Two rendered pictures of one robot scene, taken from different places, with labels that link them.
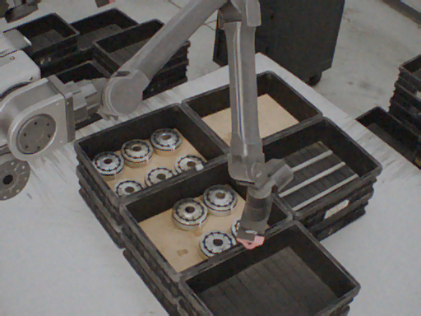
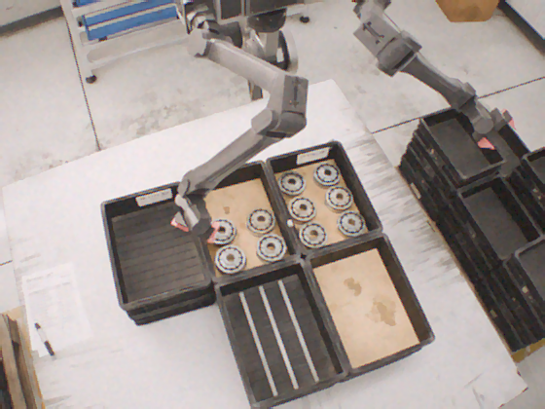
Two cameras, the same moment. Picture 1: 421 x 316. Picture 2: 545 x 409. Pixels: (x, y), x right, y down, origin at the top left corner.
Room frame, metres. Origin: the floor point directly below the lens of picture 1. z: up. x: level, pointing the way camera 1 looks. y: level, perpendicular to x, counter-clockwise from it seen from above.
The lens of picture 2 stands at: (1.46, -0.67, 2.30)
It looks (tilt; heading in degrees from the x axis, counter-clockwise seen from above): 61 degrees down; 106
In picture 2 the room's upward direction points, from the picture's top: 5 degrees clockwise
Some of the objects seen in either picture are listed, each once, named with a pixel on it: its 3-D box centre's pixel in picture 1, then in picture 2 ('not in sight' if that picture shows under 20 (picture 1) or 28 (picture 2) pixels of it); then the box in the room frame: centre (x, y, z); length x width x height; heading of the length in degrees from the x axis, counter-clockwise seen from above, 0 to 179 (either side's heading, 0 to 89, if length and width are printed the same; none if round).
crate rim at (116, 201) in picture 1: (150, 151); (322, 195); (1.39, 0.18, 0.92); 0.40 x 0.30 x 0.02; 130
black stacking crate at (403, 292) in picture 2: (251, 122); (365, 304); (1.65, -0.12, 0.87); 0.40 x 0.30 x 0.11; 130
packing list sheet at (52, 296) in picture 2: not in sight; (53, 307); (0.62, -0.50, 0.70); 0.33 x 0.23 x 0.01; 135
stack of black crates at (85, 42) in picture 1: (99, 53); not in sight; (2.79, 0.68, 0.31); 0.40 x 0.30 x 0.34; 135
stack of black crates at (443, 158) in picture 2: not in sight; (448, 164); (1.94, 0.97, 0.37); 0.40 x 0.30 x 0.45; 135
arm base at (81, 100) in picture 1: (74, 102); (202, 20); (0.93, 0.28, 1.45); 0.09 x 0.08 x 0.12; 45
